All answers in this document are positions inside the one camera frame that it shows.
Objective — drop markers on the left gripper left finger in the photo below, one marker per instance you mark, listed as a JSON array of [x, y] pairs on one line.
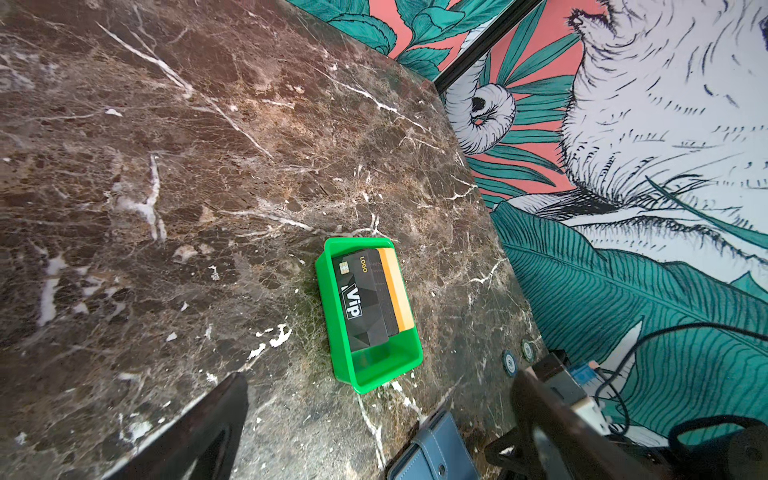
[[202, 444]]

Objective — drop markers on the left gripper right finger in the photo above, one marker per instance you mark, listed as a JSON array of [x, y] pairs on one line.
[[556, 443]]

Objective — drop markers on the blue leather card holder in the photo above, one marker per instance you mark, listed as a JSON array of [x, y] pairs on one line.
[[436, 452]]

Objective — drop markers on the green plastic card tray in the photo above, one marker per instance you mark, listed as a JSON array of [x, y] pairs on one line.
[[368, 369]]

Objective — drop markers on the black VIP credit card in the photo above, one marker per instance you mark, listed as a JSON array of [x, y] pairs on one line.
[[367, 309]]

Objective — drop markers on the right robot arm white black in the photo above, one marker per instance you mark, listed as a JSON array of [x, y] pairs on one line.
[[741, 454]]

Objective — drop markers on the gold credit card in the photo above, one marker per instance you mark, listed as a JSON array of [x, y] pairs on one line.
[[396, 287]]

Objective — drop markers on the round sticker marker near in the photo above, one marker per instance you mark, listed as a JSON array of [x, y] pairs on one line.
[[509, 363]]

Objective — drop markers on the round sticker marker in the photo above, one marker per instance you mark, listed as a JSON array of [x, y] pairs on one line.
[[509, 363], [529, 351]]

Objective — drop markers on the round sticker marker far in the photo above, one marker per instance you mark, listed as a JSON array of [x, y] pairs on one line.
[[529, 351]]

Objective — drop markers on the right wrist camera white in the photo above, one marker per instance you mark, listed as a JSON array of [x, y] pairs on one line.
[[570, 384]]

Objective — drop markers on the right black frame post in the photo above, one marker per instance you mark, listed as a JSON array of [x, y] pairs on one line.
[[489, 37]]

